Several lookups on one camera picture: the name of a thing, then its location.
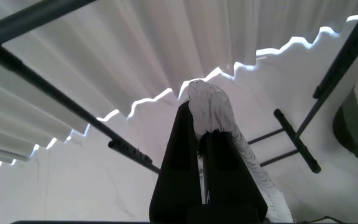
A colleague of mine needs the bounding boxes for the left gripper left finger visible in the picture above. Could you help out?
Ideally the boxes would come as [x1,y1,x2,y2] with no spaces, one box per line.
[149,100,204,223]

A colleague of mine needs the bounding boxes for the white curtain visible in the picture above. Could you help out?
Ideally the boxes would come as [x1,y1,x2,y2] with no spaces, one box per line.
[0,0,358,172]

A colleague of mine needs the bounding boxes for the black clothes rack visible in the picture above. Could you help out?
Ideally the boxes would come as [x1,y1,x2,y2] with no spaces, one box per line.
[0,0,358,175]

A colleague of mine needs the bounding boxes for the black cable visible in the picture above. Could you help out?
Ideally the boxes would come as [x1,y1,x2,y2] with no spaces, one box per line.
[300,215,345,224]

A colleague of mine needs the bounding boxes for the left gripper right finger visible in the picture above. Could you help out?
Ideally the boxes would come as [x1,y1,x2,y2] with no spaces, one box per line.
[200,129,269,223]

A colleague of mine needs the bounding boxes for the pale grey shorts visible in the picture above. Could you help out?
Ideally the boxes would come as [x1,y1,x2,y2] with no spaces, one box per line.
[186,79,294,223]

